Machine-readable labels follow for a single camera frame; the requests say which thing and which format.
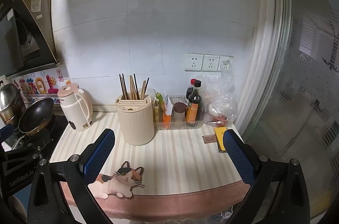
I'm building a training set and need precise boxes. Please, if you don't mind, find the black induction cooktop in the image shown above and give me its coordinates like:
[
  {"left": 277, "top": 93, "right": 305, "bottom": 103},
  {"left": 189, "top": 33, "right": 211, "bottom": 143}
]
[{"left": 1, "top": 113, "right": 69, "bottom": 158}]

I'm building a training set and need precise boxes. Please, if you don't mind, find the steel pot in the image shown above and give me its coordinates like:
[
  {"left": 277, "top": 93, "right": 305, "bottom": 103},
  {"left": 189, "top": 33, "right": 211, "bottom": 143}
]
[{"left": 0, "top": 81, "right": 26, "bottom": 127}]

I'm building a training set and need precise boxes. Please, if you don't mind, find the white wall socket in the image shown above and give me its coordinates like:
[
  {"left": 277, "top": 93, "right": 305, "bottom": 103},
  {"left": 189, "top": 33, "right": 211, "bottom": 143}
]
[
  {"left": 218, "top": 55, "right": 234, "bottom": 72},
  {"left": 201, "top": 54, "right": 220, "bottom": 72},
  {"left": 185, "top": 53, "right": 203, "bottom": 72}
]

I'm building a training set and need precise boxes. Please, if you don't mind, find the light wooden chopstick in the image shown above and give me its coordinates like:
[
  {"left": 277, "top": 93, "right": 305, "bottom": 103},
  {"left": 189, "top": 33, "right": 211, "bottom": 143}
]
[{"left": 129, "top": 75, "right": 135, "bottom": 100}]

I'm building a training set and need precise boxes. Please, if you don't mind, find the black frying pan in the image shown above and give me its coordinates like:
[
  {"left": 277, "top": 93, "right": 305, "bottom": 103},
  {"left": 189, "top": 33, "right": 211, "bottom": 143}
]
[{"left": 11, "top": 97, "right": 54, "bottom": 150}]

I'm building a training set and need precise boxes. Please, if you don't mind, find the brown wooden chopstick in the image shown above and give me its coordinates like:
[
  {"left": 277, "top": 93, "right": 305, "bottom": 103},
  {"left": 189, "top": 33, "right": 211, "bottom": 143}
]
[{"left": 119, "top": 74, "right": 126, "bottom": 100}]

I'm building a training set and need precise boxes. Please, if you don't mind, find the white wall socket right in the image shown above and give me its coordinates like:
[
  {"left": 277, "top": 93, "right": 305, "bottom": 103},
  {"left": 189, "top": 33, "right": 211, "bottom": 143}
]
[{"left": 218, "top": 55, "right": 234, "bottom": 72}]

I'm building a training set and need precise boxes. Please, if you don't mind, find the white wall socket middle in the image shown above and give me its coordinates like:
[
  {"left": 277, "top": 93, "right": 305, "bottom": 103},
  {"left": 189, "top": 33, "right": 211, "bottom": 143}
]
[{"left": 201, "top": 54, "right": 220, "bottom": 72}]

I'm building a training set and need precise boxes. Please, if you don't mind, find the brown small card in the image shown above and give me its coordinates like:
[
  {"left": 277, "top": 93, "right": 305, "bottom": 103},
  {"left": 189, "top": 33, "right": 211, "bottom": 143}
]
[{"left": 202, "top": 134, "right": 217, "bottom": 144}]

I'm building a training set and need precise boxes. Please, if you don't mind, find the white wall socket left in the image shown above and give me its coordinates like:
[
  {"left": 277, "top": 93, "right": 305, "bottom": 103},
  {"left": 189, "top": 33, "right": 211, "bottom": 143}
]
[{"left": 185, "top": 53, "right": 203, "bottom": 72}]

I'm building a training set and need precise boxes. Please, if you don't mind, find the red cap sauce bottle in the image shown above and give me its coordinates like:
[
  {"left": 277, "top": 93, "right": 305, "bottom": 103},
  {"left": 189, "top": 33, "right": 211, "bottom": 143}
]
[{"left": 185, "top": 78, "right": 196, "bottom": 105}]

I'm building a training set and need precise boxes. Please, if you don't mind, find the orange seasoning packet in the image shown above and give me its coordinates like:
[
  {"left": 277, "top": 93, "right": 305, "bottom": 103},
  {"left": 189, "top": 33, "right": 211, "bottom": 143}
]
[{"left": 163, "top": 91, "right": 173, "bottom": 129}]

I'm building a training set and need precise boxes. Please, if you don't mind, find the striped cat table mat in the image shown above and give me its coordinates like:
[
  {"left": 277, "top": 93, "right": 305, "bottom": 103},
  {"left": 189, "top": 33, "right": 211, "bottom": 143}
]
[{"left": 51, "top": 113, "right": 249, "bottom": 222}]

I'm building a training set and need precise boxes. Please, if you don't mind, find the yellow sponge scrubber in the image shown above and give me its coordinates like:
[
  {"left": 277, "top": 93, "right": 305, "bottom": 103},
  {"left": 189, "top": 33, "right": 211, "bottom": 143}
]
[{"left": 214, "top": 127, "right": 227, "bottom": 153}]

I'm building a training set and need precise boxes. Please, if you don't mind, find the clear plastic bag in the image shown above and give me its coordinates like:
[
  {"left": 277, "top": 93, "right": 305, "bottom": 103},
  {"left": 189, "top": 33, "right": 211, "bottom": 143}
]
[{"left": 197, "top": 65, "right": 238, "bottom": 127}]

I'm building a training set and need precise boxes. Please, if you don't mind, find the cream electric kettle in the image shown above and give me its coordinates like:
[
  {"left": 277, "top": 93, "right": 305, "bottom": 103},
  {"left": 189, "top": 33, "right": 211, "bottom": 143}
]
[{"left": 57, "top": 83, "right": 93, "bottom": 132}]

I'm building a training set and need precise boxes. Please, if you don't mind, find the colourful wall sticker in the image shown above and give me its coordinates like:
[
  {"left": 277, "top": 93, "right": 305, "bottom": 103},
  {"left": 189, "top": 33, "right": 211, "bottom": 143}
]
[{"left": 12, "top": 68, "right": 71, "bottom": 105}]

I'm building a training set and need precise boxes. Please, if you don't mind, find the dark soy sauce bottle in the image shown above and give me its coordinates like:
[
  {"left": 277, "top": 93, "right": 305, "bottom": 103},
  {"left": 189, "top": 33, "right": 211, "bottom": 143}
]
[{"left": 186, "top": 79, "right": 202, "bottom": 127}]

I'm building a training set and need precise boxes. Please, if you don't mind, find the clear condiment tray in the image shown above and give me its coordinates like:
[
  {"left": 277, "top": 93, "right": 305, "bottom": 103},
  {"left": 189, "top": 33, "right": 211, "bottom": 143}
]
[{"left": 154, "top": 95, "right": 203, "bottom": 131}]

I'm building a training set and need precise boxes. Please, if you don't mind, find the reddish wooden chopstick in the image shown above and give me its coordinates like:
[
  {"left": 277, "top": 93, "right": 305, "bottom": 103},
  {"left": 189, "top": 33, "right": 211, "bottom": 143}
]
[{"left": 140, "top": 81, "right": 147, "bottom": 100}]

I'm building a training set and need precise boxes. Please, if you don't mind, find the brown lid jar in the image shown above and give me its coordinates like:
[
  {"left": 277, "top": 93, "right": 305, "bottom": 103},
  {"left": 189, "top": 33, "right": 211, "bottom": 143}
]
[{"left": 172, "top": 102, "right": 186, "bottom": 122}]

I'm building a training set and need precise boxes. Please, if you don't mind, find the range hood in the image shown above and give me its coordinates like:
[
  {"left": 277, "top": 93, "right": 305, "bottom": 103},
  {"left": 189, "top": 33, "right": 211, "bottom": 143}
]
[{"left": 1, "top": 0, "right": 61, "bottom": 77}]

